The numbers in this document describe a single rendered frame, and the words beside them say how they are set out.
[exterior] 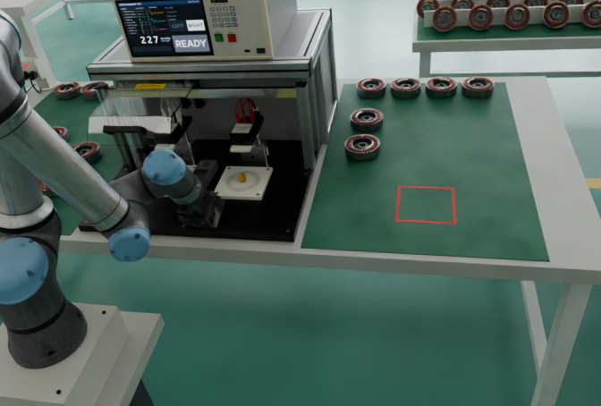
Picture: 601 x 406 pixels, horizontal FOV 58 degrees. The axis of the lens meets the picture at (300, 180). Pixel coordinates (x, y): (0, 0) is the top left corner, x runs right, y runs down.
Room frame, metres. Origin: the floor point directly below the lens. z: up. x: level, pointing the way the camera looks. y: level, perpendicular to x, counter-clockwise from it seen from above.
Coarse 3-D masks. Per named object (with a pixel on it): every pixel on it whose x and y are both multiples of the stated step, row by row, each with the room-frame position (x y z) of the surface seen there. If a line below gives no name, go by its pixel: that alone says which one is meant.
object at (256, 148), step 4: (256, 140) 1.48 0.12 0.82; (264, 140) 1.47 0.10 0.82; (256, 144) 1.46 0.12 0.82; (260, 144) 1.45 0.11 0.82; (252, 148) 1.44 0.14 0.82; (256, 148) 1.44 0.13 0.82; (260, 148) 1.44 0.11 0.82; (244, 152) 1.45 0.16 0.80; (248, 152) 1.45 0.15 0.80; (252, 152) 1.44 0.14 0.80; (256, 152) 1.44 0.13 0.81; (260, 152) 1.44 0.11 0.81; (244, 156) 1.45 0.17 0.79; (248, 156) 1.45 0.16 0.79; (252, 156) 1.44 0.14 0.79; (256, 156) 1.44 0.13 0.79; (260, 156) 1.44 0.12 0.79; (264, 156) 1.44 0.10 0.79; (244, 160) 1.45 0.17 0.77; (248, 160) 1.45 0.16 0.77; (252, 160) 1.44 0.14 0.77; (256, 160) 1.44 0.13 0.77; (260, 160) 1.44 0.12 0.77; (264, 160) 1.43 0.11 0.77
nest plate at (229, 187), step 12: (228, 168) 1.40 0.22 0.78; (240, 168) 1.40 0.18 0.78; (252, 168) 1.39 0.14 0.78; (264, 168) 1.38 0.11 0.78; (228, 180) 1.34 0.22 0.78; (252, 180) 1.32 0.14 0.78; (264, 180) 1.32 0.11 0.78; (216, 192) 1.28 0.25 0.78; (228, 192) 1.28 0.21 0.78; (240, 192) 1.27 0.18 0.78; (252, 192) 1.26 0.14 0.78
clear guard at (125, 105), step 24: (120, 96) 1.42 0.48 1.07; (144, 96) 1.40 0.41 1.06; (168, 96) 1.38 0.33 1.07; (96, 120) 1.31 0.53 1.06; (120, 120) 1.29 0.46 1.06; (144, 120) 1.27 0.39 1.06; (168, 120) 1.25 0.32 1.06; (96, 144) 1.26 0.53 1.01; (120, 144) 1.24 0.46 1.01; (144, 144) 1.23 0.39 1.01; (168, 144) 1.21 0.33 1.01
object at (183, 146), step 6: (180, 144) 1.52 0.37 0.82; (186, 144) 1.51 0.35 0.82; (192, 144) 1.52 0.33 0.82; (174, 150) 1.51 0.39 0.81; (180, 150) 1.51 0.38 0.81; (186, 150) 1.50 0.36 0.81; (192, 150) 1.51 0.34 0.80; (198, 150) 1.54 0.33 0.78; (180, 156) 1.51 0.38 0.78; (186, 156) 1.50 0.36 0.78
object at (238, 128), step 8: (248, 120) 1.49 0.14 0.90; (256, 120) 1.48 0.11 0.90; (240, 128) 1.40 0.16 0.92; (248, 128) 1.40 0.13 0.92; (256, 128) 1.43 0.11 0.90; (232, 136) 1.38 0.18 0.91; (240, 136) 1.37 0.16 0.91; (248, 136) 1.36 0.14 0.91; (256, 136) 1.40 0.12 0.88; (232, 144) 1.38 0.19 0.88; (240, 144) 1.37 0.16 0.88; (248, 144) 1.36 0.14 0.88
